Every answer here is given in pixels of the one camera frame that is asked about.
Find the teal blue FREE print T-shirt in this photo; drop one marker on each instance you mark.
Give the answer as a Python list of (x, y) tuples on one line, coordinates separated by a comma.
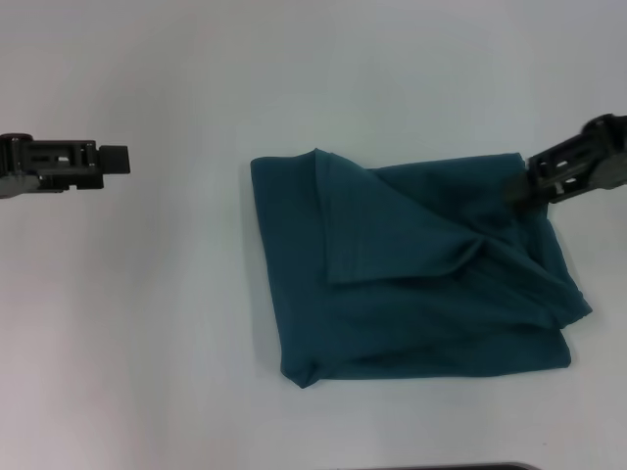
[(392, 294)]

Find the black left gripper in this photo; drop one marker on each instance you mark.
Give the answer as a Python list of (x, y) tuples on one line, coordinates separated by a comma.
[(17, 169)]

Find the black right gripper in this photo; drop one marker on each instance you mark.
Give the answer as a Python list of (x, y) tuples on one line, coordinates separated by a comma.
[(610, 156)]

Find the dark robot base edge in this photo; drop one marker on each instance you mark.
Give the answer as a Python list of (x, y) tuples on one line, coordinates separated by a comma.
[(485, 466)]

